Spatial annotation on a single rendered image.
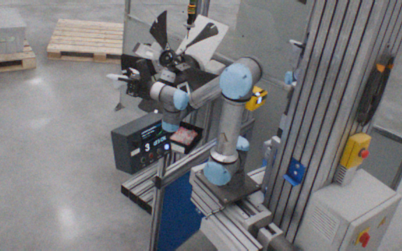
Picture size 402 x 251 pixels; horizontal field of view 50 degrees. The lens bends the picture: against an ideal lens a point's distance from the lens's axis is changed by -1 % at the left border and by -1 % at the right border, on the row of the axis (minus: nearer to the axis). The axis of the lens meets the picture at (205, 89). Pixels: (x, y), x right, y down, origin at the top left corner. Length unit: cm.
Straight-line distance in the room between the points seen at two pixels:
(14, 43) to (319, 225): 407
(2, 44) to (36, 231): 252
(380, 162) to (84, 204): 207
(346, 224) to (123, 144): 94
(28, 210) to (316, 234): 214
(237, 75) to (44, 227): 206
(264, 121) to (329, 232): 164
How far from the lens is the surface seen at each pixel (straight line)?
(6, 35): 512
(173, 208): 260
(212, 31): 266
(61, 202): 340
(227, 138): 171
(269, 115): 328
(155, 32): 291
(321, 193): 182
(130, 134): 188
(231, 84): 157
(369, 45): 155
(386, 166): 305
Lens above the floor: 232
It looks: 28 degrees down
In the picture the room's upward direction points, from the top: 9 degrees clockwise
